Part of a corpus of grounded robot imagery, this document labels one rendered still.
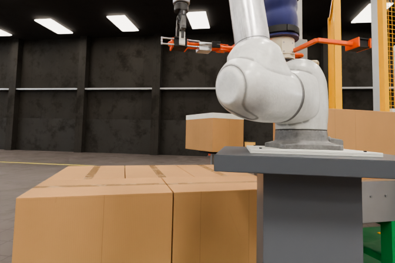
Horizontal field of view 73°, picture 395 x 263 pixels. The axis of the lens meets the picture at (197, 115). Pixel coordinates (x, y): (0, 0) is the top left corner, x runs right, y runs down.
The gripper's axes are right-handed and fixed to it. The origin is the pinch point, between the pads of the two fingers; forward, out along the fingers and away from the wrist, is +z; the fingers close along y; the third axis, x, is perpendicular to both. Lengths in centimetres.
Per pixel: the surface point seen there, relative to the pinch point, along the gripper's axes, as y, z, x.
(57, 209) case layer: -18, 78, 50
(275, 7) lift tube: -6, -24, -53
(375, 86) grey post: 186, -33, -344
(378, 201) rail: -33, 77, -90
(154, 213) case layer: -18, 81, 12
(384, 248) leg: -29, 101, -98
